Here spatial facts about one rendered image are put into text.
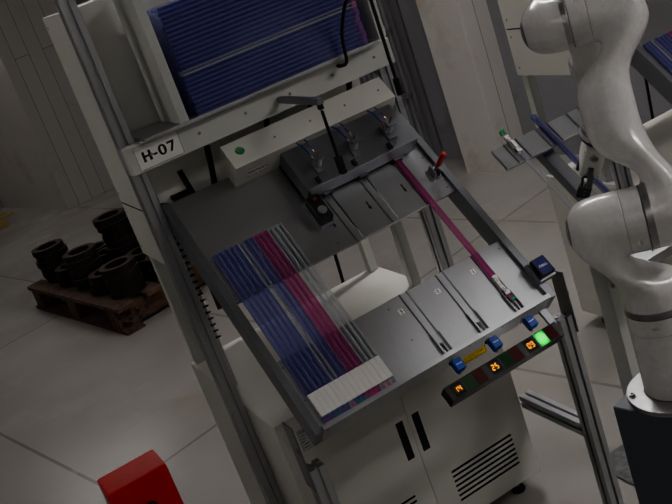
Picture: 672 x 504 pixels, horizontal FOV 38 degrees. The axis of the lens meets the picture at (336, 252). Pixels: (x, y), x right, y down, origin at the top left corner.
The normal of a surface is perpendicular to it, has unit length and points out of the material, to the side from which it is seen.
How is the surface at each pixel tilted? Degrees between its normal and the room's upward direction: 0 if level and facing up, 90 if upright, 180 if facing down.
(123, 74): 90
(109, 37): 90
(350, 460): 90
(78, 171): 90
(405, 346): 44
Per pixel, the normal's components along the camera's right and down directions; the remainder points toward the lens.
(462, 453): 0.45, 0.15
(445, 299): 0.08, -0.54
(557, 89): -0.70, 0.45
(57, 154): 0.64, 0.05
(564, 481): -0.32, -0.89
